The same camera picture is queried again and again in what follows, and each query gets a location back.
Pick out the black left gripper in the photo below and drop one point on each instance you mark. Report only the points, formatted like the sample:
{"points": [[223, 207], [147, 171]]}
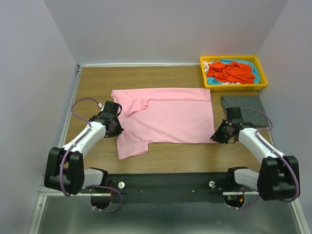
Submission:
{"points": [[118, 131]]}

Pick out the orange t-shirt in bin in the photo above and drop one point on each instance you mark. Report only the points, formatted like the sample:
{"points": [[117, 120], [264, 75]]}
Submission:
{"points": [[229, 72]]}

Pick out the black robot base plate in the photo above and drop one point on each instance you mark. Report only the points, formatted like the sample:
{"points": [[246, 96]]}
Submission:
{"points": [[122, 189]]}

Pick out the white cloth in bin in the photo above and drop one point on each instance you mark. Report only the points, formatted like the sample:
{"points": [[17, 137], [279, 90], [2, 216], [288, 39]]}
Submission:
{"points": [[206, 67]]}

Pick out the yellow plastic bin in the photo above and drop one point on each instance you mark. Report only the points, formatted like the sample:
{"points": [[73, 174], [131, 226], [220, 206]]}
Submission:
{"points": [[237, 72]]}

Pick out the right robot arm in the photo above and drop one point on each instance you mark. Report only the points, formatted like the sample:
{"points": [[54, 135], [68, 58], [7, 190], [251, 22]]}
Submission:
{"points": [[278, 177]]}

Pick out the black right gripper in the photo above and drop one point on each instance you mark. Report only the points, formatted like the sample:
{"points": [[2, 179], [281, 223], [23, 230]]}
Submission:
{"points": [[217, 136]]}

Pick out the blue t-shirt in bin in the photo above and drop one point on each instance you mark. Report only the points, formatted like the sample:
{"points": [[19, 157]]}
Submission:
{"points": [[256, 73]]}

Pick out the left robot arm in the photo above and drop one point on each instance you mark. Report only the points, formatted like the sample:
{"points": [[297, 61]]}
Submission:
{"points": [[65, 170]]}

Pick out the pink t-shirt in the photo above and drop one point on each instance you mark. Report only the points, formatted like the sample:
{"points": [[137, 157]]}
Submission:
{"points": [[163, 115]]}

